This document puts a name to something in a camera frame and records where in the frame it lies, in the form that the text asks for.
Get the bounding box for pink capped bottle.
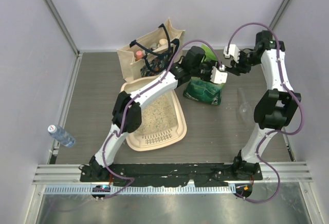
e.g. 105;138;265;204
135;50;144;61

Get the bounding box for beige canvas tote bag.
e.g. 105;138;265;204
117;19;185;82

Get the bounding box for cream plastic litter box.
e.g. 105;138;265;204
126;90;187;152

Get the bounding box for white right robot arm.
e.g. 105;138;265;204
224;30;301;180

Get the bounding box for green litter bag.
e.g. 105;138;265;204
183;44;224;106

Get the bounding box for beige capped bottle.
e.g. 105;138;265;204
158;39;168;47

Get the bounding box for perforated cable duct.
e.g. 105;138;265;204
44;183;236;195

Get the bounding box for clear plastic scoop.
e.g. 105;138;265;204
237;87;253;125

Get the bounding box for clear water bottle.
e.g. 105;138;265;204
47;125;75;147

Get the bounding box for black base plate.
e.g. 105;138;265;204
79;162;263;188

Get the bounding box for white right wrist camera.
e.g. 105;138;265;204
224;44;240;63

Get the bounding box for cat litter pile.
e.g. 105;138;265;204
135;95;177;136

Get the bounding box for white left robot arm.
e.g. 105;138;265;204
89;46;227;182

